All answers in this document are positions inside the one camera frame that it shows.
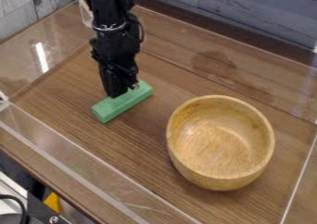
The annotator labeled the green foam block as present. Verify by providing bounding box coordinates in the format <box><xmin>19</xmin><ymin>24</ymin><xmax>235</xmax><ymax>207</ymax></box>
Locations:
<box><xmin>93</xmin><ymin>80</ymin><xmax>154</xmax><ymax>123</ymax></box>

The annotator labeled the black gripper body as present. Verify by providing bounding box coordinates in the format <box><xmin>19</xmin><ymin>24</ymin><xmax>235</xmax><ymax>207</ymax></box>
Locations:
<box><xmin>91</xmin><ymin>20</ymin><xmax>144</xmax><ymax>77</ymax></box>

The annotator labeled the clear acrylic corner bracket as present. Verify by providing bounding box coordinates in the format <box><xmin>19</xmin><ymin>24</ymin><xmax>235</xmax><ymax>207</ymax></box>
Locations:
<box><xmin>78</xmin><ymin>0</ymin><xmax>93</xmax><ymax>29</ymax></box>

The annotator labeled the black cable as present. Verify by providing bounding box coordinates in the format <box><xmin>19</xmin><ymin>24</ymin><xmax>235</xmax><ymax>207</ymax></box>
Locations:
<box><xmin>0</xmin><ymin>193</ymin><xmax>30</xmax><ymax>224</ymax></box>

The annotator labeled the brown wooden bowl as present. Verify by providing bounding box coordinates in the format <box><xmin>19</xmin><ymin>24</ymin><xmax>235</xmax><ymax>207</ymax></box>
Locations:
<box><xmin>166</xmin><ymin>95</ymin><xmax>276</xmax><ymax>191</ymax></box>

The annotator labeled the black and yellow base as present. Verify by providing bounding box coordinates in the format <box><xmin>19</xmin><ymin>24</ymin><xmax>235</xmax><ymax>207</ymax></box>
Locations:
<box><xmin>26</xmin><ymin>184</ymin><xmax>86</xmax><ymax>224</ymax></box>

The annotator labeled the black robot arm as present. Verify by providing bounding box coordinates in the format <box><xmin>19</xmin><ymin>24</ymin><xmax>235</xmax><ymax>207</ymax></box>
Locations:
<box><xmin>85</xmin><ymin>0</ymin><xmax>145</xmax><ymax>98</ymax></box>

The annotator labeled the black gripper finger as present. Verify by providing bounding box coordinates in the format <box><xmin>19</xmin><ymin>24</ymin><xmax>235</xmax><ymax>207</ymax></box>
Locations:
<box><xmin>116</xmin><ymin>67</ymin><xmax>140</xmax><ymax>96</ymax></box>
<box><xmin>100</xmin><ymin>64</ymin><xmax>121</xmax><ymax>98</ymax></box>

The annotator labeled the clear acrylic front wall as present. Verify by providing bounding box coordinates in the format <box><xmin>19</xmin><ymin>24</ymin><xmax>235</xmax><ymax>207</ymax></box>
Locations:
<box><xmin>0</xmin><ymin>101</ymin><xmax>200</xmax><ymax>224</ymax></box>

